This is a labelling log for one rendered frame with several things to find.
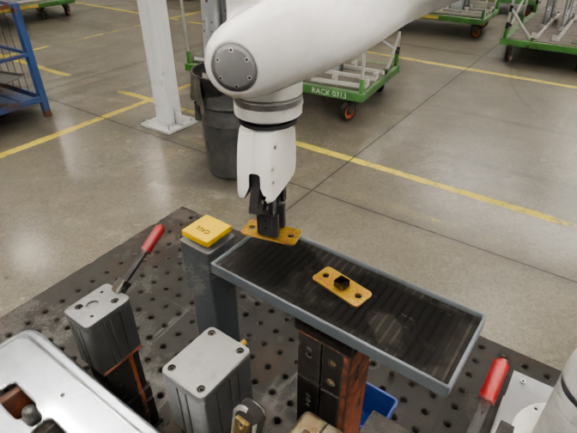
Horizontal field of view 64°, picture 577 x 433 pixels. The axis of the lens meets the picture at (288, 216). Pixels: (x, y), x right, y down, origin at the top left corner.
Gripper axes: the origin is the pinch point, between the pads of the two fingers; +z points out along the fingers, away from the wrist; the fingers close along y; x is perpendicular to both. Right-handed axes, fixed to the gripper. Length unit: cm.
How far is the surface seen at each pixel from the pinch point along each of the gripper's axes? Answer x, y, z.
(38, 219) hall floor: -205, -117, 123
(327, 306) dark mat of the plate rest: 10.4, 6.0, 8.1
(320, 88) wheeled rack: -91, -333, 98
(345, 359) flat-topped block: 13.8, 7.0, 16.6
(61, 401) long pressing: -25.0, 23.0, 24.0
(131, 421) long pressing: -13.0, 22.2, 23.7
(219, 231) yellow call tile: -11.3, -4.4, 8.1
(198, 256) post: -13.7, -0.9, 11.4
